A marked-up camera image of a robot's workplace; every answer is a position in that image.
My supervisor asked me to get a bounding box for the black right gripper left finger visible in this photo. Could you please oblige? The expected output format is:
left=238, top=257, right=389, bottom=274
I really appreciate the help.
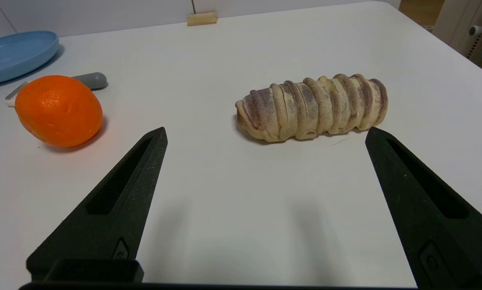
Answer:
left=26, top=127, right=168, bottom=282

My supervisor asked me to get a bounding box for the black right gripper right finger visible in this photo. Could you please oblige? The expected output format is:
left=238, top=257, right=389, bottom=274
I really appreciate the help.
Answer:
left=365, top=127, right=482, bottom=289

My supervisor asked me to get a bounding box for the blue plate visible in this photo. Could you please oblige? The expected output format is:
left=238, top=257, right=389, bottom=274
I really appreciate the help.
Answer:
left=0, top=31, right=59, bottom=87

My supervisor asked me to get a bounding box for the orange fruit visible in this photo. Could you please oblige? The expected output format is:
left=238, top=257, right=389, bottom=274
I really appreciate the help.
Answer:
left=15, top=75, right=104, bottom=147

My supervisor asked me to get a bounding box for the striped bread loaf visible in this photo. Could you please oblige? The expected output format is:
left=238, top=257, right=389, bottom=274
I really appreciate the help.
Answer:
left=235, top=74, right=389, bottom=142

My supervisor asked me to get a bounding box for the white pegboard shelf unit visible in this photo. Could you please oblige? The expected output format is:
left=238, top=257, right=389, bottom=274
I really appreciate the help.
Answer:
left=432, top=0, right=482, bottom=79

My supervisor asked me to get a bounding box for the small wooden block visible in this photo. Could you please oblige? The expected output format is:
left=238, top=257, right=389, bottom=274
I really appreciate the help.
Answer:
left=187, top=12, right=218, bottom=26

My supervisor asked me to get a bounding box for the white peeler grey handle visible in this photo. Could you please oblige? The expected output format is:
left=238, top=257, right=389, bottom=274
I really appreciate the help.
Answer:
left=4, top=72, right=108, bottom=107

